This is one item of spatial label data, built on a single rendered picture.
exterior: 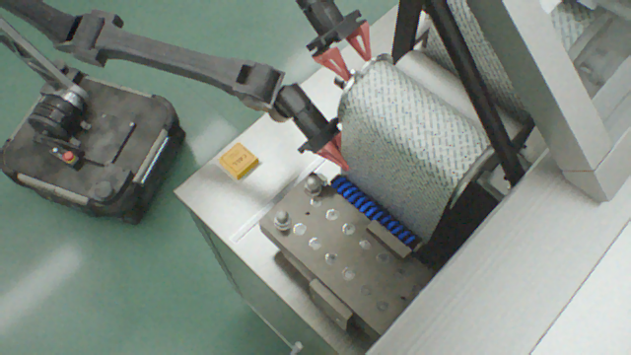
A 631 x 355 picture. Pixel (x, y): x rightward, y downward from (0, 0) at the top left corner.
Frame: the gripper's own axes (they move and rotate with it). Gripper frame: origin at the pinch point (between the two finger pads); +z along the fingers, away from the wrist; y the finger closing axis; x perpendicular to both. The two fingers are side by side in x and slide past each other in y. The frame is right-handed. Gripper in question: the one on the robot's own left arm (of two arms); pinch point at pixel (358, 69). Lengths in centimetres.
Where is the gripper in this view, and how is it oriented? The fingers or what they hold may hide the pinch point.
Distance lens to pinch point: 101.8
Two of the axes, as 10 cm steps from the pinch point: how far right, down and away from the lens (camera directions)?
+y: -6.9, 6.4, -3.4
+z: 5.6, 7.7, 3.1
